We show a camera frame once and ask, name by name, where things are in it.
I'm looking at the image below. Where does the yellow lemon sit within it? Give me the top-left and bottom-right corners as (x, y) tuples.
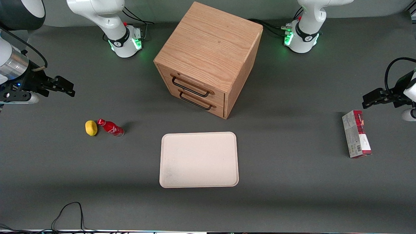
(85, 120), (98, 137)

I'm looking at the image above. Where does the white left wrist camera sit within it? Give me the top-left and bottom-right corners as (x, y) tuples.
(401, 108), (416, 122)

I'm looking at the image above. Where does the red and white carton box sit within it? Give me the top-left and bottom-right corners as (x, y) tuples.
(342, 110), (372, 159)

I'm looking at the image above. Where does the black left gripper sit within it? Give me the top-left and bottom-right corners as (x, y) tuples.
(362, 72), (414, 109)

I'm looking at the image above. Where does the black looped table-edge cable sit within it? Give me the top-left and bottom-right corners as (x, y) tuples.
(0, 201), (98, 233)

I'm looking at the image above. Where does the black right arm base cable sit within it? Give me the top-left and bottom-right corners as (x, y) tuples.
(103, 6), (155, 42)

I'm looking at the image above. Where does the black arm base cable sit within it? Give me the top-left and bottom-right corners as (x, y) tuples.
(248, 6), (306, 38)
(103, 6), (155, 42)

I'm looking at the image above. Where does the beige rectangular tray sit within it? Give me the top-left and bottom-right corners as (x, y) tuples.
(159, 132), (240, 189)

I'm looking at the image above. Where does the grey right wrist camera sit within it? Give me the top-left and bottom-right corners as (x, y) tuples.
(0, 92), (40, 105)

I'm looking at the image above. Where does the black left arm base cable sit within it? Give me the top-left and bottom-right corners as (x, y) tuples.
(248, 6), (306, 38)

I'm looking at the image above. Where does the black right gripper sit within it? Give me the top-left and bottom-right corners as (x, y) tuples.
(12, 67), (76, 98)

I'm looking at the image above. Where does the red coke bottle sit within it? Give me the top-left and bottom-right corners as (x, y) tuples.
(97, 119), (125, 138)

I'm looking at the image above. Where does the long black drawer handle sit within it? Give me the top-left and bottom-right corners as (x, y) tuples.
(171, 76), (211, 98)

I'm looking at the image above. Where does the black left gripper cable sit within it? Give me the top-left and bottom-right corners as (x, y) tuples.
(384, 57), (416, 95)

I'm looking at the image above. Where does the wooden two-drawer cabinet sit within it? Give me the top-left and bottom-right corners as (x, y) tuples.
(153, 1), (264, 120)

